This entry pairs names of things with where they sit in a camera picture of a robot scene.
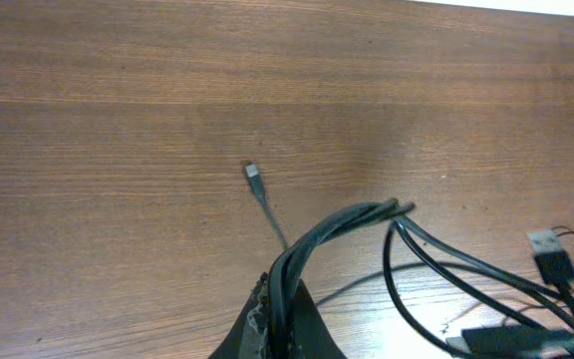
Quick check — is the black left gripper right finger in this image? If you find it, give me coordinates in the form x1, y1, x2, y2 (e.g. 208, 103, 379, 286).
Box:
288, 280, 346, 359

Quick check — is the black cable bundle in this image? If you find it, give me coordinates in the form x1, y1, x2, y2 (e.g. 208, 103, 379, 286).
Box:
244, 162, 574, 359

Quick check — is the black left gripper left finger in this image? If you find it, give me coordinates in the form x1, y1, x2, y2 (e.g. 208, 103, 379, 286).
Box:
209, 272, 269, 359

